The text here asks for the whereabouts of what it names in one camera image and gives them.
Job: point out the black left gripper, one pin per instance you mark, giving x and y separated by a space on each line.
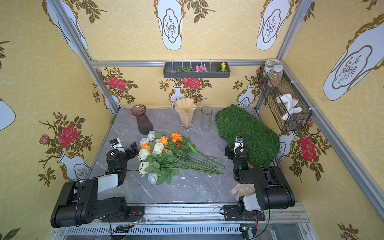
127 151

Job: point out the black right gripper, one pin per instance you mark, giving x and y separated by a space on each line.
229 151

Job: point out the orange rose stem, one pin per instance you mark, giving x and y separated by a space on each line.
163 140
167 164

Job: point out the yellow orange tulip stem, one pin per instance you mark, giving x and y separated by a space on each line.
192 148

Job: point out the orange marigold flower stem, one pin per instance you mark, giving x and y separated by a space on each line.
186 151

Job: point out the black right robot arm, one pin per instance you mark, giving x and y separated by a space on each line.
272 191

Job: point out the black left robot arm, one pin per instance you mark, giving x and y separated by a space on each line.
78 203

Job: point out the white rose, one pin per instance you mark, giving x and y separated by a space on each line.
144 141
152 178
151 136

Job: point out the white rose top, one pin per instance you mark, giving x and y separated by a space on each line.
151 136

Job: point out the dark purple glass vase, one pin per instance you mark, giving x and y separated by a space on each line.
144 124

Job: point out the cream rose upper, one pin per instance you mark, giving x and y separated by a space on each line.
158 149

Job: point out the green artificial grass mat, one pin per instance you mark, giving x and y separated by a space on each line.
262 142

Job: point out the beige work glove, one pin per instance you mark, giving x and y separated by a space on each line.
241 190

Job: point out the white rose bottom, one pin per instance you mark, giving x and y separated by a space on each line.
152 178

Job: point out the clear glass vase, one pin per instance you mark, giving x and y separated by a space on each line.
206 119

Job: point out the cream ruffled vase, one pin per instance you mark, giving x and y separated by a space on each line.
185 107

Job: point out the white cloth figure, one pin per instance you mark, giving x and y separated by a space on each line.
290 104

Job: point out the jar with white lid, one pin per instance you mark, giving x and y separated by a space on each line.
275 76

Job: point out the yellow flower in planter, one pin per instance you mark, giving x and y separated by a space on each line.
223 67

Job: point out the glass jar with floral lid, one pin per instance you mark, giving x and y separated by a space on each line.
269 64

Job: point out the pink flower in planter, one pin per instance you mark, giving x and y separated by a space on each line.
201 69

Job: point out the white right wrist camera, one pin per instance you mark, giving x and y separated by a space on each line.
239 143

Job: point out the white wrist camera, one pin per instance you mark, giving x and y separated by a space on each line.
239 143
116 144

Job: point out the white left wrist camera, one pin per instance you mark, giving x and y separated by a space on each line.
116 144

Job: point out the black wire wall basket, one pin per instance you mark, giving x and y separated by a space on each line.
295 122

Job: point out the grey wall planter shelf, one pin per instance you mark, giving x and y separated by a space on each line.
187 70

